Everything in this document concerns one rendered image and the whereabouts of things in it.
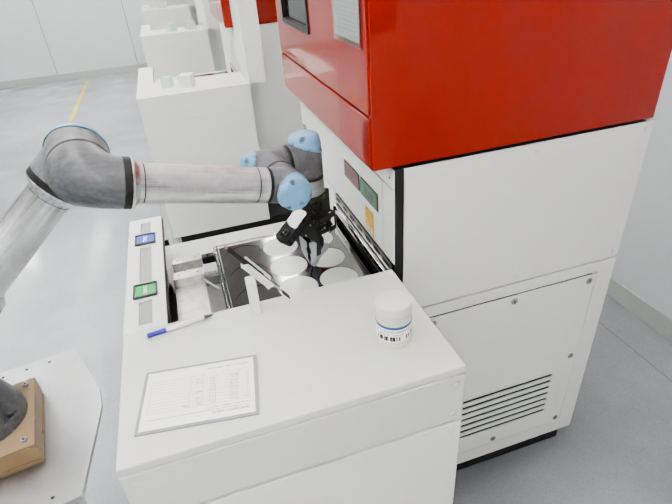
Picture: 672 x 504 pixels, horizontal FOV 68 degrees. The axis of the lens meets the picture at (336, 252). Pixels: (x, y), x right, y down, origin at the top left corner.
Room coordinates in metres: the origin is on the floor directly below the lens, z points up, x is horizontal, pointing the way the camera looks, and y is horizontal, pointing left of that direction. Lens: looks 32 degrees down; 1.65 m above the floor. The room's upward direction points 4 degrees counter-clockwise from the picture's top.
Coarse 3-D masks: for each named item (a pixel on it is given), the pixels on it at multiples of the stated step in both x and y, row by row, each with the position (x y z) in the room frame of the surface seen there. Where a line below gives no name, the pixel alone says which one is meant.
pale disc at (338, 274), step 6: (330, 270) 1.11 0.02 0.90; (336, 270) 1.10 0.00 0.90; (342, 270) 1.10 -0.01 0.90; (348, 270) 1.10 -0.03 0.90; (324, 276) 1.08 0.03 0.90; (330, 276) 1.08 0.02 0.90; (336, 276) 1.08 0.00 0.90; (342, 276) 1.08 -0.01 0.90; (348, 276) 1.07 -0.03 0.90; (354, 276) 1.07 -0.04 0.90; (324, 282) 1.05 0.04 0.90; (330, 282) 1.05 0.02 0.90; (336, 282) 1.05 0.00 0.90
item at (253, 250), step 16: (256, 240) 1.29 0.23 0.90; (336, 240) 1.26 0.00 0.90; (224, 256) 1.22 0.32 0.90; (256, 256) 1.21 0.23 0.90; (272, 256) 1.20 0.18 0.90; (304, 256) 1.19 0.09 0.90; (224, 272) 1.14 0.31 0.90; (240, 272) 1.13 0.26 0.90; (272, 272) 1.12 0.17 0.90; (304, 272) 1.11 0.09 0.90; (320, 272) 1.10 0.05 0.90; (240, 288) 1.06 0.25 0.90; (272, 288) 1.05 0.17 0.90; (240, 304) 0.99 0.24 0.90
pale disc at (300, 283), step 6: (300, 276) 1.09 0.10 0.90; (306, 276) 1.09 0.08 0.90; (288, 282) 1.07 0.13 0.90; (294, 282) 1.06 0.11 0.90; (300, 282) 1.06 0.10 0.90; (306, 282) 1.06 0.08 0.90; (312, 282) 1.06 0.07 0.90; (282, 288) 1.04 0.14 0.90; (288, 288) 1.04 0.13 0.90; (294, 288) 1.04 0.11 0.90; (300, 288) 1.04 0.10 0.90; (306, 288) 1.03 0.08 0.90; (312, 288) 1.03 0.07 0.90; (282, 294) 1.02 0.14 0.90
